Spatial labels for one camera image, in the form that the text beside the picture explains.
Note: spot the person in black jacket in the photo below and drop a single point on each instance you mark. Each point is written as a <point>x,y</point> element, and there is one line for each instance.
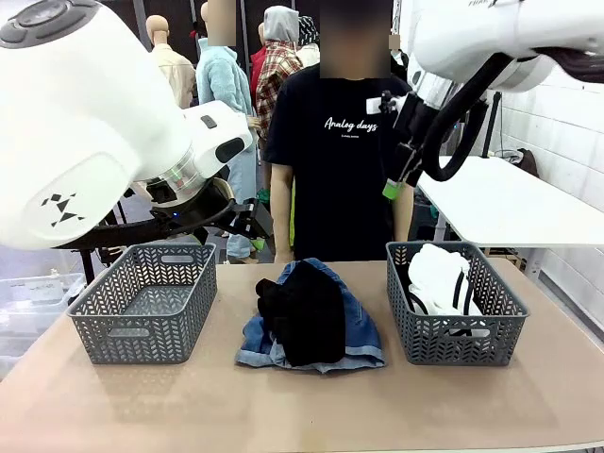
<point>398,59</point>

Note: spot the person in black T-shirt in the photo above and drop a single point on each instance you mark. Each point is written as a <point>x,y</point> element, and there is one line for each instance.
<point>340,189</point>

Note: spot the white garment black trim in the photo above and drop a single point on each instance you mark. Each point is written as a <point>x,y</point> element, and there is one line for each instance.
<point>439,273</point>

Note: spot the person's right forearm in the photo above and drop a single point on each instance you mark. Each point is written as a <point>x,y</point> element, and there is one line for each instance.
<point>282,226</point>

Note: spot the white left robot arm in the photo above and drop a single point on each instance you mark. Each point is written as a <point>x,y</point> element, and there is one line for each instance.
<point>71,118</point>

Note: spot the neon green cloth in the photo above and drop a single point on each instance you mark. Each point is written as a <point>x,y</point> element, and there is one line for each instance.
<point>292,212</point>

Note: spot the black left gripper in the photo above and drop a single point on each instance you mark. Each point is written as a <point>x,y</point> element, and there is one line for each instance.
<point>255,219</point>

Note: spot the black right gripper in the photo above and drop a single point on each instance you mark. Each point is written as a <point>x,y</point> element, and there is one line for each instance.
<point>410,120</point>

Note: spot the mannequin in light blue fleece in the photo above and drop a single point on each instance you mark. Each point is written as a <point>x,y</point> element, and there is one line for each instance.
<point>222,80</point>

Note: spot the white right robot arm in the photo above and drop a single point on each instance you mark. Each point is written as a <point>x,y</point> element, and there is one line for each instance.
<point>472,38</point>

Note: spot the black light stand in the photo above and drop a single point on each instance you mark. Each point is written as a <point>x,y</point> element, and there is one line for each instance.
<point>491,122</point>

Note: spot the blue denim shorts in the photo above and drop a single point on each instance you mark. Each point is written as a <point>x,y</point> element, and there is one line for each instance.
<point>363,325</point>

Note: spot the white table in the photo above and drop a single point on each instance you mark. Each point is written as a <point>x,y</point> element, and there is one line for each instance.
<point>519,212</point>

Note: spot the clear plastic storage bin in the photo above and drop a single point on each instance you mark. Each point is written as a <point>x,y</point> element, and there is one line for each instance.
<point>33,307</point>

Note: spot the mannequin plaid shirt grey hood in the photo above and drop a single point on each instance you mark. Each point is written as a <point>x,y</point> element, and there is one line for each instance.
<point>273,80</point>

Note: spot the grey plastic lattice basket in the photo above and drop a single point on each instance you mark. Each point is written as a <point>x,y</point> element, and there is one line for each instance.
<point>462,318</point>
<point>141,313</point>

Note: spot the mannequin in beige jacket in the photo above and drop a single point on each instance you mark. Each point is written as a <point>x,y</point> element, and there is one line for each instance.
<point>177,71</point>

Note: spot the mannequin in patterned hood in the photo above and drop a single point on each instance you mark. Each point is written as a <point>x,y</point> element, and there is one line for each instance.
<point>309,30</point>

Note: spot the dark brown bag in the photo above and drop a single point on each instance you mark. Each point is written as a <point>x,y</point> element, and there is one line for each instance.
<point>527,162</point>

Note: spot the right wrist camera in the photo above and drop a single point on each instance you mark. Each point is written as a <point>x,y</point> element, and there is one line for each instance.
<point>375,105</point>

